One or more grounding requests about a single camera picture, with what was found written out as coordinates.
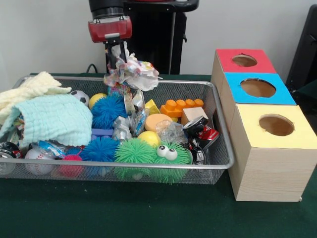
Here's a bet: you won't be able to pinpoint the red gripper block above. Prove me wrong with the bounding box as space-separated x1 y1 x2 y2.
88 16 133 70

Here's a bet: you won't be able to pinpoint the colourful printed packet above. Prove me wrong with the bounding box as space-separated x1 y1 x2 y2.
103 42 160 93

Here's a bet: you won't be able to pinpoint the mint green muslin cloth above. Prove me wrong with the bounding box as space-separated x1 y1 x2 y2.
0 94 94 148

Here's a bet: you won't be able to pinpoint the cream yellow muslin cloth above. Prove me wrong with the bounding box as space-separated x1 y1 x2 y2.
0 71 73 124

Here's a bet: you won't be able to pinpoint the shallow clear mesh bin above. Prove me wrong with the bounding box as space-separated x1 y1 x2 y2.
0 75 234 185

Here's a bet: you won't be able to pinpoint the wooden box with three holes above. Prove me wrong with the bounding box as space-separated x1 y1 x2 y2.
211 48 317 202

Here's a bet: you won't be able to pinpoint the blue spiky ball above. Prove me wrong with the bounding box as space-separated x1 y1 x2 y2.
80 136 120 163
92 94 128 129

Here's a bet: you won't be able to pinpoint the round orange disc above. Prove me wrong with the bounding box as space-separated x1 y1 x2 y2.
145 114 173 132

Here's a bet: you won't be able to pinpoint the orange toy building blocks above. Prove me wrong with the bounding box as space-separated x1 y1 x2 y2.
159 99 205 119

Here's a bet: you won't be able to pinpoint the green spiky ball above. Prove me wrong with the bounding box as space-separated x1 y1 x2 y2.
114 137 157 166

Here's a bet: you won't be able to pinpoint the small wooden cube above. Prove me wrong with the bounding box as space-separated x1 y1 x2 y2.
181 107 209 125

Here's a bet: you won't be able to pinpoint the crushed red soda can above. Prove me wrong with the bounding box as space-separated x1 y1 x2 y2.
183 116 220 150

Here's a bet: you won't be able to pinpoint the green furry googly-eyed toy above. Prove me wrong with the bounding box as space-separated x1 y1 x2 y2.
151 141 191 184

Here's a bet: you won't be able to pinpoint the dark green table cloth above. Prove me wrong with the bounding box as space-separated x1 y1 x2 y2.
0 73 317 238

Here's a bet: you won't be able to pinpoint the black upright panel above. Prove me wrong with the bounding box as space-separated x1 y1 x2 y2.
286 5 317 93

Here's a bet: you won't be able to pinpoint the black cable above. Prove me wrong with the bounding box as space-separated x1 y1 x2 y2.
86 63 99 75

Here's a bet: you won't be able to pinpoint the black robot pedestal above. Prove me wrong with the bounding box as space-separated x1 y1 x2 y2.
121 0 200 75

